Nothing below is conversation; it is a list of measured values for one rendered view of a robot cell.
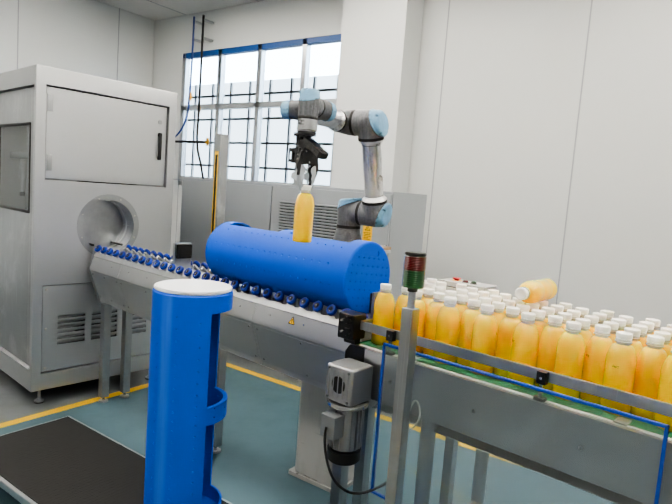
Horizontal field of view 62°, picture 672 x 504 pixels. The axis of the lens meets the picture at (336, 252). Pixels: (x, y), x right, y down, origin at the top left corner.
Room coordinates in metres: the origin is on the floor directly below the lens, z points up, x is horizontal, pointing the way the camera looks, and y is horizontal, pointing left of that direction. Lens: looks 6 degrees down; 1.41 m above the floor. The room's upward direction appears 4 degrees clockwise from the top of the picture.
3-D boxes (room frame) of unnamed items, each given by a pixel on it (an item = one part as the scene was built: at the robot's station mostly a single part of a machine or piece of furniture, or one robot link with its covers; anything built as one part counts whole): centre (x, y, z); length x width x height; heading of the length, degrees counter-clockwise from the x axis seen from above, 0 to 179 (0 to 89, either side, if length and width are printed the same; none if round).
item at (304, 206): (2.08, 0.13, 1.32); 0.07 x 0.07 x 0.19
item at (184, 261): (2.98, 0.82, 1.00); 0.10 x 0.04 x 0.15; 138
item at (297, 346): (2.79, 0.61, 0.79); 2.17 x 0.29 x 0.34; 48
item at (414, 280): (1.57, -0.22, 1.18); 0.06 x 0.06 x 0.05
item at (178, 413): (2.01, 0.51, 0.59); 0.28 x 0.28 x 0.88
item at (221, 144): (3.33, 0.72, 0.85); 0.06 x 0.06 x 1.70; 48
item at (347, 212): (2.70, -0.06, 1.33); 0.13 x 0.12 x 0.14; 60
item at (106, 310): (3.39, 1.39, 0.31); 0.06 x 0.06 x 0.63; 48
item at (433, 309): (1.82, -0.35, 1.00); 0.07 x 0.07 x 0.19
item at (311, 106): (2.10, 0.14, 1.72); 0.09 x 0.08 x 0.11; 150
